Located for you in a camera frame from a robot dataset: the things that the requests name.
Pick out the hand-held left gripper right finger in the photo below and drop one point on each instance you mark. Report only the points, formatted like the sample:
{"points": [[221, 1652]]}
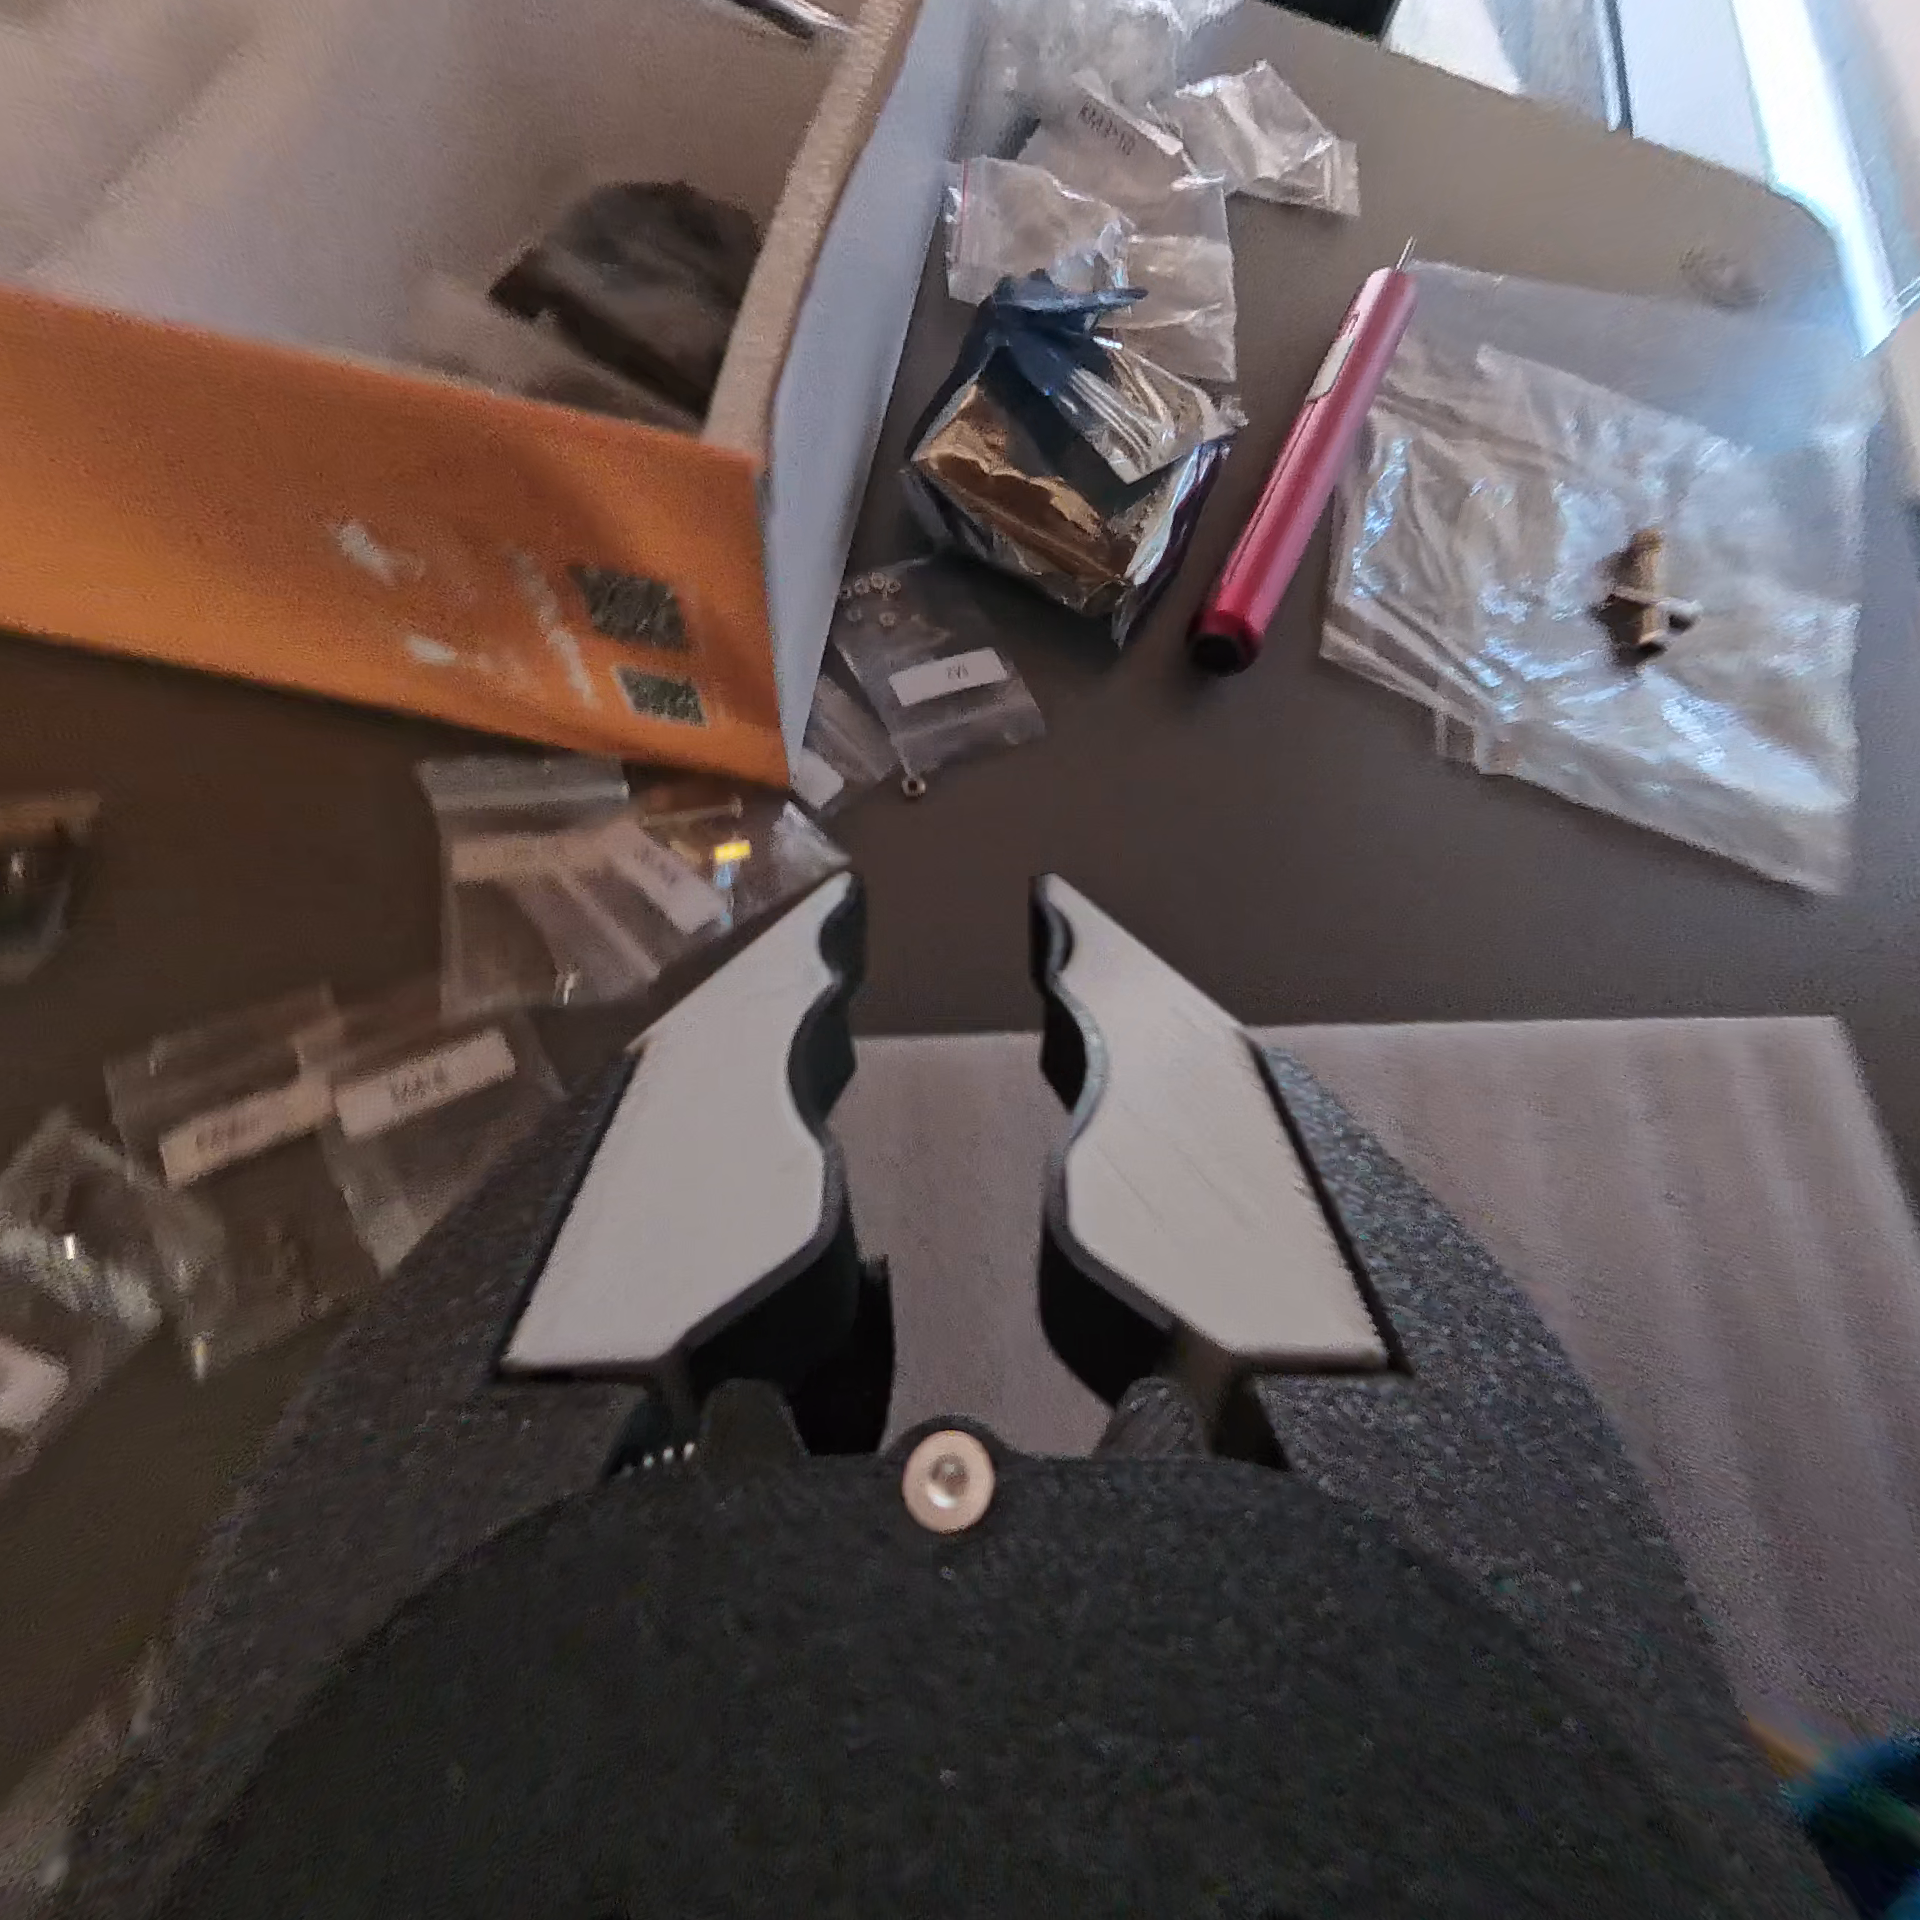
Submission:
{"points": [[1214, 1184]]}

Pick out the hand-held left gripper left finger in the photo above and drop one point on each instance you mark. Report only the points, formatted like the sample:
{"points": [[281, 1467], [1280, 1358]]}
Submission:
{"points": [[676, 1170]]}

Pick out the grey desk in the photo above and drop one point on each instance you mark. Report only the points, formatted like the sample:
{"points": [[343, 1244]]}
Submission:
{"points": [[1277, 868]]}

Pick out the grey foam sheet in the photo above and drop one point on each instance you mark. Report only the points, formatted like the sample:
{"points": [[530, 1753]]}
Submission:
{"points": [[1575, 1201]]}

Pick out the large clear plastic bag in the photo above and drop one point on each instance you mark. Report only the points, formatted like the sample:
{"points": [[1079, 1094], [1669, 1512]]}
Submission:
{"points": [[1575, 751]]}

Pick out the silver antistatic bag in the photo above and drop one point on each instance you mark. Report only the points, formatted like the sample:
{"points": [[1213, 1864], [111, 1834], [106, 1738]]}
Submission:
{"points": [[1049, 494]]}

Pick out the red screwdriver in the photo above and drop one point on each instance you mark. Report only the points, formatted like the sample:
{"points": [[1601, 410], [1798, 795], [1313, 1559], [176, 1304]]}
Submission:
{"points": [[1306, 465]]}

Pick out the brass standoff parts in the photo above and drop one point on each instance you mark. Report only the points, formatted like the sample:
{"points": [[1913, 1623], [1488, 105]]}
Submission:
{"points": [[1641, 586]]}

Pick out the orange box with white foam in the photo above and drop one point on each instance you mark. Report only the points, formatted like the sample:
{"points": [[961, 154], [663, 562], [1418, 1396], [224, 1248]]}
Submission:
{"points": [[300, 494]]}

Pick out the dark kit part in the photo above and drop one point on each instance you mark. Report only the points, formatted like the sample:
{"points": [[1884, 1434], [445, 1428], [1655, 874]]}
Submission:
{"points": [[629, 284]]}

